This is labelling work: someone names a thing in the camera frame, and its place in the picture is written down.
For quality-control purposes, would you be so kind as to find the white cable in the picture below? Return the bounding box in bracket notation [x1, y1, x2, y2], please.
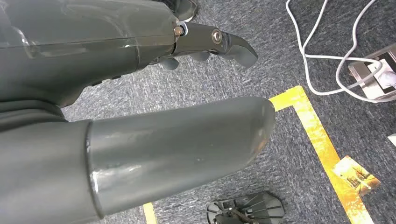
[335, 0, 396, 103]
[285, 0, 384, 97]

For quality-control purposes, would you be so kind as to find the black shoe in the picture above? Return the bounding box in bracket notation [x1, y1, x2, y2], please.
[161, 0, 199, 22]

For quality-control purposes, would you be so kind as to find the yellow floor tape strip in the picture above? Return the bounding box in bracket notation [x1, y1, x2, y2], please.
[142, 202, 158, 224]

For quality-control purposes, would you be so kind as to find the yellow floor tape corner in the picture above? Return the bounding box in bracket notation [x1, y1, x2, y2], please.
[269, 85, 375, 224]

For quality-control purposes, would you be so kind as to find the black plastic ribbed base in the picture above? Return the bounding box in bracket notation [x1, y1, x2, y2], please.
[206, 190, 285, 224]

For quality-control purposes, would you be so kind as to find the white power plug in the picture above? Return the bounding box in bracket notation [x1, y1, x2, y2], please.
[366, 58, 396, 91]

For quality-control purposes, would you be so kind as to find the picture card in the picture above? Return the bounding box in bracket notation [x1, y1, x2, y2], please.
[332, 155, 382, 197]

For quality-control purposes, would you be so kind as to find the silver floor socket box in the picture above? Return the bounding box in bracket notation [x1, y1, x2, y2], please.
[348, 42, 396, 103]

